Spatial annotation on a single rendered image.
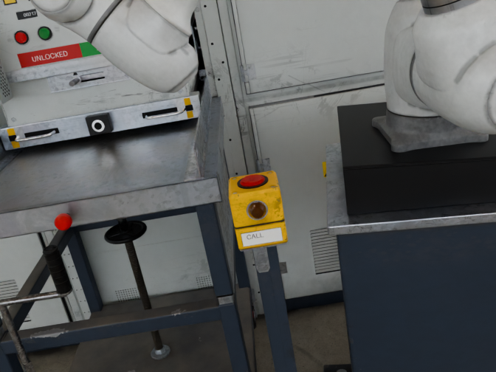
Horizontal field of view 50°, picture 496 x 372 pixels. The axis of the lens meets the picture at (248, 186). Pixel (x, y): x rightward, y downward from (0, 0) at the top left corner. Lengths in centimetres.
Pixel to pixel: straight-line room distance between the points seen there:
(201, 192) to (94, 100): 51
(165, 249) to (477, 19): 137
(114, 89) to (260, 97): 49
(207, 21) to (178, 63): 77
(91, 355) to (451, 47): 141
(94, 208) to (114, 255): 85
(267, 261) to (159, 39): 40
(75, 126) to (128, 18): 64
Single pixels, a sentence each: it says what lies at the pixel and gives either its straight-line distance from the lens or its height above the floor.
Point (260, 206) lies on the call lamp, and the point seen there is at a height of 88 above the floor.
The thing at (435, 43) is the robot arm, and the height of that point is 107.
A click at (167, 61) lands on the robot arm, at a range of 88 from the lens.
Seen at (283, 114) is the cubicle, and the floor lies 76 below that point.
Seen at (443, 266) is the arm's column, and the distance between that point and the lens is 107.
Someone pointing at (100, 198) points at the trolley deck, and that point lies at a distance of 108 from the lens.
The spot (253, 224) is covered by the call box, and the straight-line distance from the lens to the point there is 82.
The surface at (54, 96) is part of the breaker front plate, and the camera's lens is 148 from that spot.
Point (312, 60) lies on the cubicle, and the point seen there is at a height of 91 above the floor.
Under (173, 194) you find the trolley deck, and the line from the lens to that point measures 106.
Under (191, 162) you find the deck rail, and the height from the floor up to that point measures 85.
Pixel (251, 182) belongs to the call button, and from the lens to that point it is 82.
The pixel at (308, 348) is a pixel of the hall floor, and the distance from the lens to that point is 187.
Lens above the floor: 122
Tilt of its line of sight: 23 degrees down
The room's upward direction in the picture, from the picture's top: 10 degrees counter-clockwise
